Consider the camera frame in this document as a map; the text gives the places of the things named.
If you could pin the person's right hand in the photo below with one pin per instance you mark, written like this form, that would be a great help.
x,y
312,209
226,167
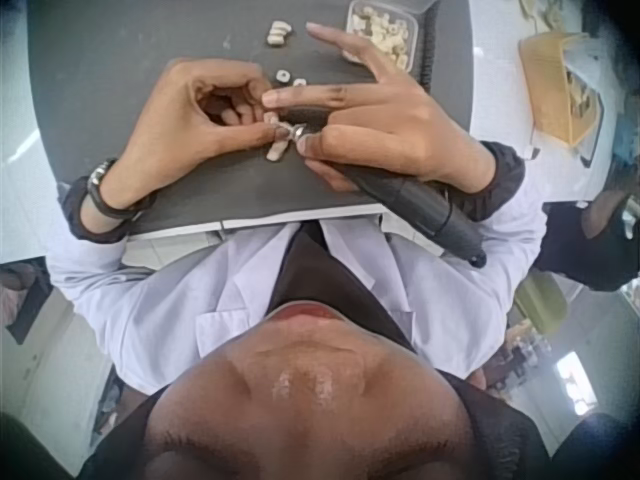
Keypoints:
x,y
425,130

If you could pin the person's left hand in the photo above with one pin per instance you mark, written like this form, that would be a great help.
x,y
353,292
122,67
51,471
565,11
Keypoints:
x,y
165,125

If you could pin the black rotary tool handpiece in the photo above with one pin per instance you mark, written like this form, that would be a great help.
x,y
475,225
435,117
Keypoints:
x,y
425,205

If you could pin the cream dental bridge piece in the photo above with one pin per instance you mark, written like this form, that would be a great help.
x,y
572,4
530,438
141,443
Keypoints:
x,y
277,152

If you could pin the dark grey work mat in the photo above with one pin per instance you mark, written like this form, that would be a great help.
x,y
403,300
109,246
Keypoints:
x,y
110,75

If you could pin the black wristwatch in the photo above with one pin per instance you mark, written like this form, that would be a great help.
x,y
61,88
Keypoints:
x,y
107,205

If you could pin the clear plastic container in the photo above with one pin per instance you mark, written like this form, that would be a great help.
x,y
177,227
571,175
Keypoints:
x,y
412,30

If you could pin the heap of cream tooth pieces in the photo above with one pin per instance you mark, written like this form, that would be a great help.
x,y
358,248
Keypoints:
x,y
382,30

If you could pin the yellow box with contents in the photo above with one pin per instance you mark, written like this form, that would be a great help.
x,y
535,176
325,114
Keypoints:
x,y
550,80

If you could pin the small cream tooth piece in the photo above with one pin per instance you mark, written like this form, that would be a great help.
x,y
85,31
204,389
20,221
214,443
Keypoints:
x,y
277,24
288,29
276,39

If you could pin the cream plaster models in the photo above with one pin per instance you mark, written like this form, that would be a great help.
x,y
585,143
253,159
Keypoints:
x,y
542,10

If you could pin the black flat tray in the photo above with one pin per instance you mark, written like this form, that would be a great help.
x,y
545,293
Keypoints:
x,y
597,135

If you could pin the green chair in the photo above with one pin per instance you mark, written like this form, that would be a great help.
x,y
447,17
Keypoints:
x,y
542,305

